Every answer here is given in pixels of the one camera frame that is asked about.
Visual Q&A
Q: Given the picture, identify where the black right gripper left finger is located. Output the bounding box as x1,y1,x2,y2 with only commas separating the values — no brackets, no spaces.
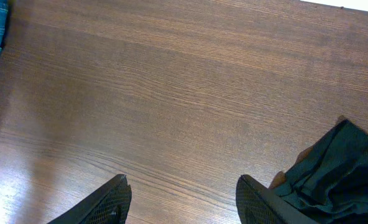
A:
49,174,132,224

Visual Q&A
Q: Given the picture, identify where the black garment pile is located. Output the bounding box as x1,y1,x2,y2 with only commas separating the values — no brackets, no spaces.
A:
274,119,368,223

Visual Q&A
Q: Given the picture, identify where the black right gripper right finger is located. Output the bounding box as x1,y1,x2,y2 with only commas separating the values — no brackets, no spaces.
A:
236,175,316,224

